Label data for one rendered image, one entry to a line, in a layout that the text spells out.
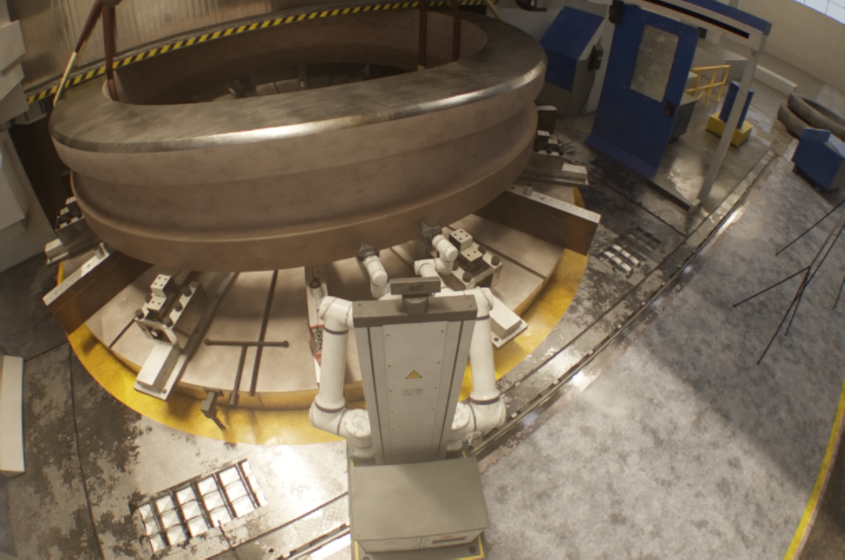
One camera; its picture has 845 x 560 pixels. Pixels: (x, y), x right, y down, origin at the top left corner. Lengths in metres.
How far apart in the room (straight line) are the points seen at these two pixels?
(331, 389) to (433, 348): 0.89
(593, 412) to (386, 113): 2.46
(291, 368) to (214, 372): 0.56
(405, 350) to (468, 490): 0.84
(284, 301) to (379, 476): 1.75
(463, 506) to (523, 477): 1.05
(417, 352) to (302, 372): 1.62
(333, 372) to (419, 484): 0.65
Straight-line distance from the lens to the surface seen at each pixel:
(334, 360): 1.94
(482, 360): 2.06
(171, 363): 3.04
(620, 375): 3.46
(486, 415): 2.14
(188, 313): 2.96
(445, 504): 1.84
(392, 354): 1.25
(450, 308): 1.12
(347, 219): 2.47
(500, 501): 2.76
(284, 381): 2.78
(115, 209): 3.25
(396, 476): 1.87
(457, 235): 2.83
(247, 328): 3.11
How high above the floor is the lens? 2.63
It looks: 41 degrees down
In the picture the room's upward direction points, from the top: 3 degrees clockwise
